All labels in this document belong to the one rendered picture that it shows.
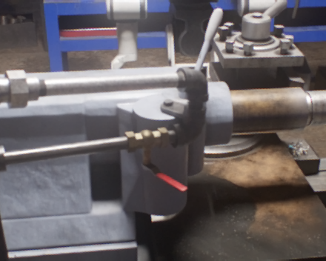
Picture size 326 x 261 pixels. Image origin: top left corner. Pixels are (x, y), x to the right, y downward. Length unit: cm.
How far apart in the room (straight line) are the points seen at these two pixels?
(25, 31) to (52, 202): 388
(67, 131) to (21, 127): 7
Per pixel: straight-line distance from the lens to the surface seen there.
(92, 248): 87
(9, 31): 469
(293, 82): 110
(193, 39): 176
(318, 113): 96
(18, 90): 63
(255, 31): 112
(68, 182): 86
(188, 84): 72
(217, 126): 88
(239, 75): 113
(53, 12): 265
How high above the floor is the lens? 150
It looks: 28 degrees down
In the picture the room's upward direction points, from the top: straight up
